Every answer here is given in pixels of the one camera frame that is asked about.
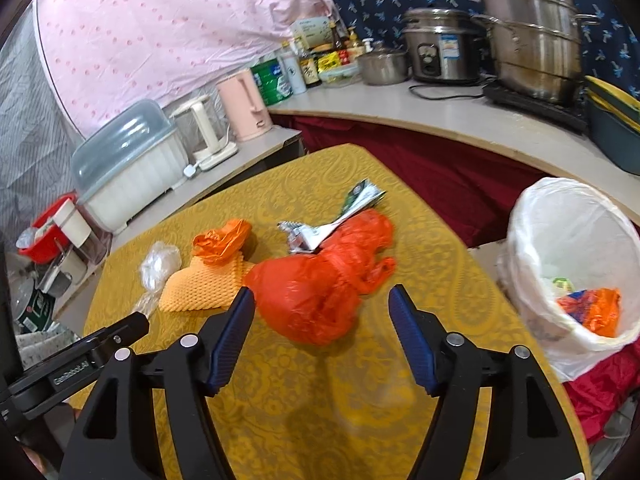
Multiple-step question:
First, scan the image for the clear plastic wrap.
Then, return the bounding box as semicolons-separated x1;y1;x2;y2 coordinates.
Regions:
134;241;182;318

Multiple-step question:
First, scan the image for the pink dotted cloth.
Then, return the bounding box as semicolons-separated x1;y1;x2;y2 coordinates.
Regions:
35;0;336;133

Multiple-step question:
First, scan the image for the red plastic bowl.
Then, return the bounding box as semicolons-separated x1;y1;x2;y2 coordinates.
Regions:
31;194;78;263

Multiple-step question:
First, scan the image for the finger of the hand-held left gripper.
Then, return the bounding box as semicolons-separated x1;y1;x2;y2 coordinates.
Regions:
80;311;151;356

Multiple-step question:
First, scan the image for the dark soy sauce bottle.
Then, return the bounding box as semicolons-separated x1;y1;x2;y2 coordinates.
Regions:
298;40;322;88

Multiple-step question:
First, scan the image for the grey striped cloth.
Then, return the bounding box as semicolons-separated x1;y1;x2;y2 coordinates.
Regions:
0;25;86;241

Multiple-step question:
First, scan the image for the green tin can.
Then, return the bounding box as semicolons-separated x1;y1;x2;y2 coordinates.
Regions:
250;58;293;107

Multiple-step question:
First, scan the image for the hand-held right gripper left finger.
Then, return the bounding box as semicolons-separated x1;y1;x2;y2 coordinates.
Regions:
72;286;257;480

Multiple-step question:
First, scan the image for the blue plastic bowl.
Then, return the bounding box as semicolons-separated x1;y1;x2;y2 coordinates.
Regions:
585;95;640;176

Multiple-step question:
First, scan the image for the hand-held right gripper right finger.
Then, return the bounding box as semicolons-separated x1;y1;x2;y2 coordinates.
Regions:
388;284;593;480

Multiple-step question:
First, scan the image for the red crumpled cloth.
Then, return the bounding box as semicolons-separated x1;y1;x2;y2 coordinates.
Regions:
565;345;640;443

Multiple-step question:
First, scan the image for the yellow foam net sleeve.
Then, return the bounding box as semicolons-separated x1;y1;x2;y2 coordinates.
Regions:
160;255;256;313

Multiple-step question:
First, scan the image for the small steel pot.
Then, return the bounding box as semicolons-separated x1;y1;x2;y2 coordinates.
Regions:
356;47;410;86

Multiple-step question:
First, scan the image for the crumpled orange plastic bag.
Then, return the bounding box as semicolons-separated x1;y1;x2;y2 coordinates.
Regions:
192;219;253;266

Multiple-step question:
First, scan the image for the silver foil wrapper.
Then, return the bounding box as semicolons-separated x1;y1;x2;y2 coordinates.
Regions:
277;178;388;253

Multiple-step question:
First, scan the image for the steel rice cooker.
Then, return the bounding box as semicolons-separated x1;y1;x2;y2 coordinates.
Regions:
402;7;488;82

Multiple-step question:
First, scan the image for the dark red curtain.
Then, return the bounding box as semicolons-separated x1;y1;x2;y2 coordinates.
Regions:
272;115;556;248

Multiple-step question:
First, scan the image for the yellow plastic bowl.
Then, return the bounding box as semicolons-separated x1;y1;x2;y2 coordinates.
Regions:
584;75;640;133

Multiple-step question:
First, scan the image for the white green carton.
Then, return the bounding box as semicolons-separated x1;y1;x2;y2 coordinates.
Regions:
291;17;333;51

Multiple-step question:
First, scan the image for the red plastic bag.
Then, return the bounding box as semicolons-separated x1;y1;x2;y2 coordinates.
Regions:
245;210;398;346

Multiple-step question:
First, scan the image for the clear food container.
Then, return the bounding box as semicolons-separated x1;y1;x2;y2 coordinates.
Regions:
318;62;362;86

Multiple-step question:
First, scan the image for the bin with white liner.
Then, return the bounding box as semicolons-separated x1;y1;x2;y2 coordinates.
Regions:
496;176;640;383

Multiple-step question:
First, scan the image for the pink electric kettle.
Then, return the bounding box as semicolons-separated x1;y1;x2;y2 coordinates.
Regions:
216;69;273;142

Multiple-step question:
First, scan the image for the yellow patterned tablecloth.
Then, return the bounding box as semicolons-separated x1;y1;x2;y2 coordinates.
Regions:
65;143;588;480

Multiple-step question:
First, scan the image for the black power cable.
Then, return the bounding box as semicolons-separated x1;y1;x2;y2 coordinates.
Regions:
408;82;486;100

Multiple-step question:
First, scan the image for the white glass kettle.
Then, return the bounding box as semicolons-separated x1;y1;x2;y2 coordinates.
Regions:
171;95;238;172

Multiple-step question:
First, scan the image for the black induction cooker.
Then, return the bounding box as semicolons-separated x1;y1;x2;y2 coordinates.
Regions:
482;81;591;135

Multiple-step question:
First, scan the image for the white square container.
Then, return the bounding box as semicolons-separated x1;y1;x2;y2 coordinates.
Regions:
52;205;93;251

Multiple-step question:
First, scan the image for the white slim bottle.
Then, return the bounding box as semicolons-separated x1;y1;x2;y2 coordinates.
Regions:
279;42;307;95

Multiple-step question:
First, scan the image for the large steel steamer pot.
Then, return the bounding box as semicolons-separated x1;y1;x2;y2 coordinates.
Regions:
470;0;601;106

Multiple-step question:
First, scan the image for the white dish box grey lid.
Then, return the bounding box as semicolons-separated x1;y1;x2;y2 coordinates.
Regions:
70;99;193;233

